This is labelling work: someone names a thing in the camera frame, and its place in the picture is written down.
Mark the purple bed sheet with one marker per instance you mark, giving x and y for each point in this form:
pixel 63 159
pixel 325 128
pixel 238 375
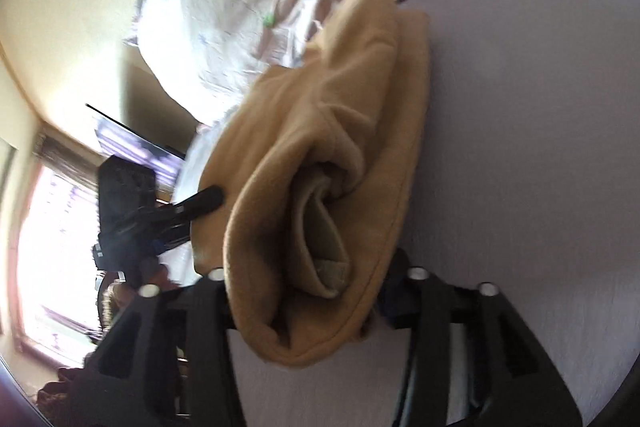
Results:
pixel 529 175

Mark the black curved television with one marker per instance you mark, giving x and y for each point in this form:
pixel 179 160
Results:
pixel 117 139

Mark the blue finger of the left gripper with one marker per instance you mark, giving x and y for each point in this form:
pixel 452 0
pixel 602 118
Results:
pixel 159 244
pixel 198 205

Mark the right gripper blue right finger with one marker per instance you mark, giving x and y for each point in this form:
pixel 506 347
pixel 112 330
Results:
pixel 394 302

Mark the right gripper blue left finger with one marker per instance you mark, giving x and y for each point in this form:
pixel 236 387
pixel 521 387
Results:
pixel 209 308

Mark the bright window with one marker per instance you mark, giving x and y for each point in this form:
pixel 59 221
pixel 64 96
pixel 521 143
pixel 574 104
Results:
pixel 56 280

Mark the tan long-sleeve shirt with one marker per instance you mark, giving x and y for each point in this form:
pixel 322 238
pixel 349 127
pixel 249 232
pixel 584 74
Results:
pixel 317 167

